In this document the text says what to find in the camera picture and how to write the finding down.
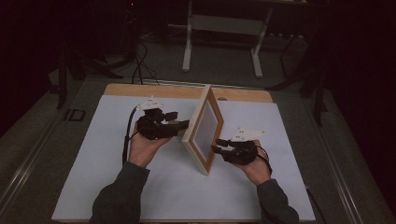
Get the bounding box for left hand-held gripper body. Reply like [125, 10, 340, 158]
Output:
[135, 96, 171, 141]

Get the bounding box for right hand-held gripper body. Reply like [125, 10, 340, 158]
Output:
[223, 126, 268, 166]

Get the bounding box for wooden picture frame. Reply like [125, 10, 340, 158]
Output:
[180, 83, 225, 177]

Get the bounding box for person's right hand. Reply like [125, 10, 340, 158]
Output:
[237, 140, 273, 186]

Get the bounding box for person's left hand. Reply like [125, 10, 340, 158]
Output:
[128, 122, 172, 169]

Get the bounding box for white table mat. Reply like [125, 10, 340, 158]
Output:
[50, 94, 317, 222]

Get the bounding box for black metal stand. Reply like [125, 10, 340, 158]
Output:
[267, 31, 330, 127]
[55, 46, 124, 110]

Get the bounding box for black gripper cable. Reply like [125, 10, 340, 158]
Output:
[121, 105, 139, 166]
[255, 145, 274, 175]

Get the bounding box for black floor cables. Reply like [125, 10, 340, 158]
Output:
[130, 40, 162, 87]

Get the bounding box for white metal desk frame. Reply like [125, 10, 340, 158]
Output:
[181, 0, 275, 78]

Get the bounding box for black rectangular bracket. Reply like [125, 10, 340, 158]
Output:
[64, 108, 87, 122]

